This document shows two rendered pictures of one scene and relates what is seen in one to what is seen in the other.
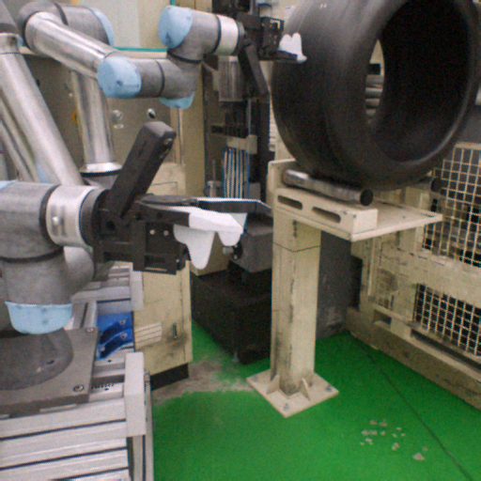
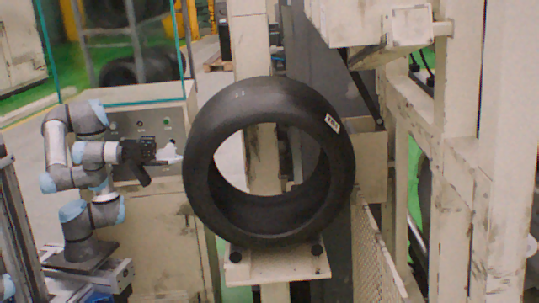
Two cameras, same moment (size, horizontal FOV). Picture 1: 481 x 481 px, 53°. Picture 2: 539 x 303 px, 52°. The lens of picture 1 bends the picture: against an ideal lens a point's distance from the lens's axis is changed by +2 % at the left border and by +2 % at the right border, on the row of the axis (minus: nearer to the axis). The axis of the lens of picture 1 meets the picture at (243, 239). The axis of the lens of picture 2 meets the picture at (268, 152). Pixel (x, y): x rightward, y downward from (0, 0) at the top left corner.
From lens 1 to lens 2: 1.50 m
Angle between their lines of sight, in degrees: 30
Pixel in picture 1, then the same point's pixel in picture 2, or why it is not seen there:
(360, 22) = (197, 147)
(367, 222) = (239, 274)
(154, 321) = (180, 289)
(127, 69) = (46, 182)
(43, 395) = not seen: outside the picture
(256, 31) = (136, 149)
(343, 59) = (189, 170)
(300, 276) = (267, 285)
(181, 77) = (88, 178)
